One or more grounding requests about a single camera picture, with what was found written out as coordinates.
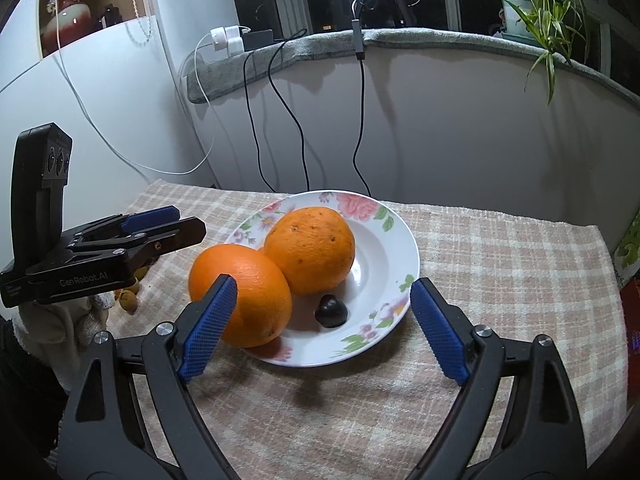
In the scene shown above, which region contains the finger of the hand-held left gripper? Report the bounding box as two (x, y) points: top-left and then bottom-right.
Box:
(65, 217), (207, 267)
(62, 205), (182, 247)

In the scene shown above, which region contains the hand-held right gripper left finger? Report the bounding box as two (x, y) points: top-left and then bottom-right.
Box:
(59, 274), (238, 480)

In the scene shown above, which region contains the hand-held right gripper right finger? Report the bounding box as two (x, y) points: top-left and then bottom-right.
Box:
(405, 277), (587, 480)

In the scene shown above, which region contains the smooth large orange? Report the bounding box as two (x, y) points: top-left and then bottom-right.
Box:
(188, 244), (293, 349)

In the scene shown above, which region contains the white floral plate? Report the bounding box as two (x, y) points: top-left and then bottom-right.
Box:
(224, 190), (421, 367)

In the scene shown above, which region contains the dark brown chestnut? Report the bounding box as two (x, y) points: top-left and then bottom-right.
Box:
(315, 294), (348, 330)

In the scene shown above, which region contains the rough spotted large orange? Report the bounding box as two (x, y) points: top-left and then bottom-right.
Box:
(263, 206), (356, 295)

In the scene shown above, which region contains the person's left forearm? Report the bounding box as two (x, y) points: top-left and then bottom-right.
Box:
(0, 317), (68, 461)

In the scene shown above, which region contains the person's left hand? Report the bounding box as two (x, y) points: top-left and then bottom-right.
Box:
(17, 292), (111, 396)

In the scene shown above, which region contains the white cabinet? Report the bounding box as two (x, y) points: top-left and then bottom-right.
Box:
(0, 0), (216, 261)

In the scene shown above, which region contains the checkered tablecloth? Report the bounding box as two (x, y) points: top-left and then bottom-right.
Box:
(50, 179), (628, 480)

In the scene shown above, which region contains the red vase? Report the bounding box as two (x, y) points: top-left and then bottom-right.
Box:
(41, 0), (94, 56)

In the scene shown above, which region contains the red box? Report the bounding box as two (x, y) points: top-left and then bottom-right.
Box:
(620, 280), (640, 401)

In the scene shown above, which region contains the green bag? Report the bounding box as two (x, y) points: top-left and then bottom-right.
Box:
(614, 210), (640, 291)

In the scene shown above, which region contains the black power adapter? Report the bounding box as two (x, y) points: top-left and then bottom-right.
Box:
(243, 30), (275, 52)

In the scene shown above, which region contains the grey windowsill mat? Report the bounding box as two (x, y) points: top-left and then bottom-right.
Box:
(185, 27), (640, 107)

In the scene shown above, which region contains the white plant pot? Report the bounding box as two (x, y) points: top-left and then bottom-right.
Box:
(500, 0), (539, 39)

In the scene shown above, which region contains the spider plant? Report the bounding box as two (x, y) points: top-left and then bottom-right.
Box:
(450, 0), (597, 106)

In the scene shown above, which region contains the black power cable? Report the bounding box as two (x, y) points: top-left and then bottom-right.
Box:
(267, 30), (311, 193)
(242, 35), (288, 192)

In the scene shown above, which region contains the long white cable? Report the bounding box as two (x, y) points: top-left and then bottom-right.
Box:
(50, 0), (218, 175)

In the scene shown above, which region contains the white charger cable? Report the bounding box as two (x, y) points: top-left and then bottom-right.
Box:
(181, 30), (221, 106)

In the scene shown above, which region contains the white bead chain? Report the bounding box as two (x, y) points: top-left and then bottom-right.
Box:
(125, 0), (151, 44)

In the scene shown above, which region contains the white window frame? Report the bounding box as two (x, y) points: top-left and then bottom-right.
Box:
(225, 0), (640, 91)

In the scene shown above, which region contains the black ring light cable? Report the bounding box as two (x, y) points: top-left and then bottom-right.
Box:
(350, 0), (373, 196)

